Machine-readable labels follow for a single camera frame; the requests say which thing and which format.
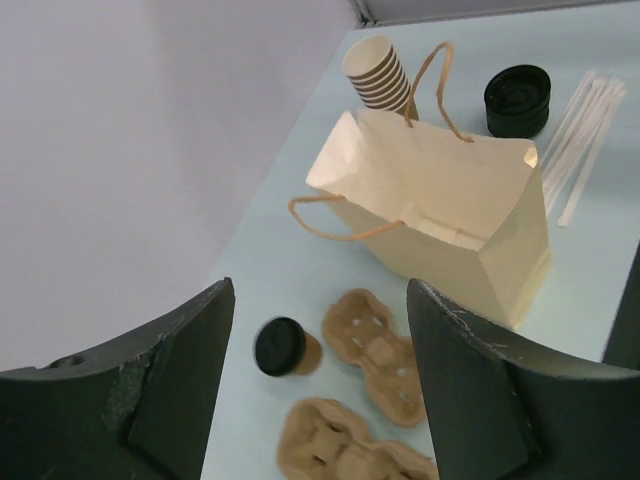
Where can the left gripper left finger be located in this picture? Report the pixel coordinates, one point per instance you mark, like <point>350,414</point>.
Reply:
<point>139,406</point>

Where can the white wrapped straws bundle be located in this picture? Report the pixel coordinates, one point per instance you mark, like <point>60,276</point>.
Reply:
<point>576,143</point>

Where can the single paper cup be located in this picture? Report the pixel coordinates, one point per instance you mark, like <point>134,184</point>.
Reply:
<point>311,358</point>

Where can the brown pulp cup carrier stack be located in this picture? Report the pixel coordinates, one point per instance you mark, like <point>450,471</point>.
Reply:
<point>323,439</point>

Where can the stack of paper cups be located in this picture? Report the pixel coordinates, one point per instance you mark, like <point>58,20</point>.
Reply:
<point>376,73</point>

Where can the single brown pulp cup carrier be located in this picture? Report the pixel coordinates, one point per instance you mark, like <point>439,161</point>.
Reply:
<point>359,328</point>

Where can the brown paper bag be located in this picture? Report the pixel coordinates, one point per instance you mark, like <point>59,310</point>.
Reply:
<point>465,213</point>

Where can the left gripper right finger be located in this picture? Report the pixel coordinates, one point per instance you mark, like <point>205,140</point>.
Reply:
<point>500,406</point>

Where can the black cup lid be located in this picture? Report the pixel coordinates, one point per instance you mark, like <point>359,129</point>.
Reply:
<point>279,347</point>

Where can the stack of black lids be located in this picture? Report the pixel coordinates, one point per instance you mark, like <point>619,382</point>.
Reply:
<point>517,102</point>

